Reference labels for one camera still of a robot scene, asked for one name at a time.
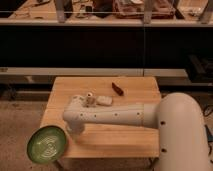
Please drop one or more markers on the red tool tray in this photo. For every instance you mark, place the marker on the red tool tray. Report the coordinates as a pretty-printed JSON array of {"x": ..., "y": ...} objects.
[{"x": 135, "y": 9}]

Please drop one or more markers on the white figurine bottle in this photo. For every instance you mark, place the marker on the white figurine bottle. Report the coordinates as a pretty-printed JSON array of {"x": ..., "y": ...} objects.
[{"x": 90, "y": 100}]

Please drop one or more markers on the green ceramic bowl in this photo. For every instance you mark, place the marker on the green ceramic bowl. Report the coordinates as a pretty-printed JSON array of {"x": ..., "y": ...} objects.
[{"x": 47, "y": 145}]

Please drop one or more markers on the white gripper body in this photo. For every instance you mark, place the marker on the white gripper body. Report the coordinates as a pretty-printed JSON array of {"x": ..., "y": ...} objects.
[{"x": 76, "y": 128}]

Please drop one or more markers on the white soap bar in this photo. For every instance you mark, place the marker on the white soap bar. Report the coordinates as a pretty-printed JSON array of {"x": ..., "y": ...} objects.
[{"x": 104, "y": 100}]

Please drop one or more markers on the wooden folding table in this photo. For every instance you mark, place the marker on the wooden folding table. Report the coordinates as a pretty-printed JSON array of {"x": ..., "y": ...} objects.
[{"x": 105, "y": 141}]

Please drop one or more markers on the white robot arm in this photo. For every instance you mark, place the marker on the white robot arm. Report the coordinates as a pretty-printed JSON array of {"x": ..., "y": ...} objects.
[{"x": 183, "y": 144}]

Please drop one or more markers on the long workbench shelf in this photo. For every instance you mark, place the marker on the long workbench shelf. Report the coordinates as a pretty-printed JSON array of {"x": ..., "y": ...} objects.
[{"x": 188, "y": 13}]

